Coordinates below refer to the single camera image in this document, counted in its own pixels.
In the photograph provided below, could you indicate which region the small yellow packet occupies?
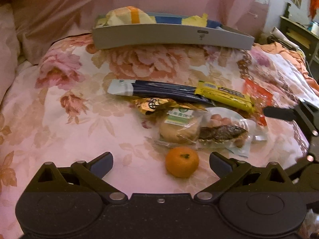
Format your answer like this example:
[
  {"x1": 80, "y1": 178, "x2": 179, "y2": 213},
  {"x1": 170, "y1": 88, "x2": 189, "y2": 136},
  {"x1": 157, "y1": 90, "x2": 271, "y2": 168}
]
[{"x1": 181, "y1": 13, "x2": 208, "y2": 27}]

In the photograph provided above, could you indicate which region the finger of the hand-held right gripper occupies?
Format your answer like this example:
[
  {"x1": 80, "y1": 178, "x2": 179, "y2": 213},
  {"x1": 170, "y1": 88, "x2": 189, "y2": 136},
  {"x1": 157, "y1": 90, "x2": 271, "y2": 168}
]
[
  {"x1": 264, "y1": 100, "x2": 319, "y2": 137},
  {"x1": 285, "y1": 139, "x2": 319, "y2": 205}
]

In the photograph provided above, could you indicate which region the orange cloth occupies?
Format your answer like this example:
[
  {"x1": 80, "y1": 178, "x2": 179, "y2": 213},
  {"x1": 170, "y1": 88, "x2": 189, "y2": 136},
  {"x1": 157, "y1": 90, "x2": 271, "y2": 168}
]
[{"x1": 254, "y1": 41, "x2": 319, "y2": 90}]

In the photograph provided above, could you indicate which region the clear nut snack packet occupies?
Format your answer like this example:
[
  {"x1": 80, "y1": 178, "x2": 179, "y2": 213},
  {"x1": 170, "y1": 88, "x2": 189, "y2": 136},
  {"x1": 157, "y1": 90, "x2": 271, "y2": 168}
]
[{"x1": 199, "y1": 107, "x2": 265, "y2": 158}]

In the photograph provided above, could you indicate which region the yellow white packet orange stripe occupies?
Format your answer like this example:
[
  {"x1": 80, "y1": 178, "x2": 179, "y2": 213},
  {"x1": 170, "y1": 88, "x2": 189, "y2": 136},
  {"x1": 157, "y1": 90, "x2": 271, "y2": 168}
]
[{"x1": 103, "y1": 6, "x2": 157, "y2": 28}]

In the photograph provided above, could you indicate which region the floral pink blanket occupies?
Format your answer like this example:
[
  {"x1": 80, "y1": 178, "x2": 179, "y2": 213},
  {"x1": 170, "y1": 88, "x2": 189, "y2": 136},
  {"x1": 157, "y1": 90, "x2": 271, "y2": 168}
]
[{"x1": 0, "y1": 33, "x2": 319, "y2": 239}]

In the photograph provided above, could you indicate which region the red clear tofu snack packet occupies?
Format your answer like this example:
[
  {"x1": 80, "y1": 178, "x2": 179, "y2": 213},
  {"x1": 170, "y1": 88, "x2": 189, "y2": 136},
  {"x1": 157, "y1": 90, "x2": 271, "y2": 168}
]
[{"x1": 243, "y1": 78, "x2": 274, "y2": 126}]

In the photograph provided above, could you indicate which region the plain pink quilt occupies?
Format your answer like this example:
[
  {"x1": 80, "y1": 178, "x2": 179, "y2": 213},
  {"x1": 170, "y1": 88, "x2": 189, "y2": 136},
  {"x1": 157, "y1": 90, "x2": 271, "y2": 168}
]
[{"x1": 0, "y1": 0, "x2": 270, "y2": 65}]

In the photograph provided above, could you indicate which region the gold foil snack packet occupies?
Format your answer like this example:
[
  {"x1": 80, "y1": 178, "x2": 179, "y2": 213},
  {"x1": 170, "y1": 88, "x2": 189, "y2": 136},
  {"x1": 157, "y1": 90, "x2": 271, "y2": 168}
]
[{"x1": 133, "y1": 97, "x2": 177, "y2": 115}]

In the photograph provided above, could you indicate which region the orange tangerine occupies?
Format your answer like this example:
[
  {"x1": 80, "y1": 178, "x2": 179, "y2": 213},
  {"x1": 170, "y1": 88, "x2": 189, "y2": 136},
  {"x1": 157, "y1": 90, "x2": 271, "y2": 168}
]
[{"x1": 165, "y1": 146, "x2": 200, "y2": 179}]

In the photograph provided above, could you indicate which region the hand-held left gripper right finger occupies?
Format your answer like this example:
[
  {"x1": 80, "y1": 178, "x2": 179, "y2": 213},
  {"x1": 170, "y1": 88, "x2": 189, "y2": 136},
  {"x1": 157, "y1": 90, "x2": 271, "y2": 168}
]
[{"x1": 193, "y1": 151, "x2": 297, "y2": 203}]

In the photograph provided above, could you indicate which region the yellow snack bar packet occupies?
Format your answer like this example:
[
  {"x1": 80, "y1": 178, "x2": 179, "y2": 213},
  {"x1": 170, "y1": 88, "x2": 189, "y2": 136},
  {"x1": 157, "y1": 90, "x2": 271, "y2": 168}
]
[{"x1": 195, "y1": 80, "x2": 255, "y2": 112}]

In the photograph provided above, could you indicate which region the dark wooden cabinet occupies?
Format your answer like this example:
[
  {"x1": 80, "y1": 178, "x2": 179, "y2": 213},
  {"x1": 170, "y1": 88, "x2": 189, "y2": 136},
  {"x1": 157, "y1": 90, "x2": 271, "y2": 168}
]
[{"x1": 279, "y1": 2, "x2": 319, "y2": 66}]

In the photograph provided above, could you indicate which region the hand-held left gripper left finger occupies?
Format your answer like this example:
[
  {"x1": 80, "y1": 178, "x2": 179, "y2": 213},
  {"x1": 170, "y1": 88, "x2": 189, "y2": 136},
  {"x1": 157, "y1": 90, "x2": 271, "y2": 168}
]
[{"x1": 25, "y1": 151, "x2": 127, "y2": 203}]

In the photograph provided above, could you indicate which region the clear bun packet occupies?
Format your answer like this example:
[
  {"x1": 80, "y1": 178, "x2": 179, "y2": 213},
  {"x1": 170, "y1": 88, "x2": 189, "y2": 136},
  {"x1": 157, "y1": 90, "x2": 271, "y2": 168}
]
[{"x1": 155, "y1": 107, "x2": 207, "y2": 150}]

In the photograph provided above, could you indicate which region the grey rectangular tray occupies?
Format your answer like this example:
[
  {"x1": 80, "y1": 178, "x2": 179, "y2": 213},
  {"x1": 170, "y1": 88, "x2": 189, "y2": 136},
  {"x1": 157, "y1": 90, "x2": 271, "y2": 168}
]
[{"x1": 92, "y1": 12, "x2": 255, "y2": 51}]

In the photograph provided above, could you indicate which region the dark blue long snack packet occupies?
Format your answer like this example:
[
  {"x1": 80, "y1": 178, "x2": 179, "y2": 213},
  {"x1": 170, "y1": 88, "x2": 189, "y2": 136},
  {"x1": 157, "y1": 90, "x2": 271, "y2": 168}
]
[{"x1": 108, "y1": 79, "x2": 216, "y2": 106}]

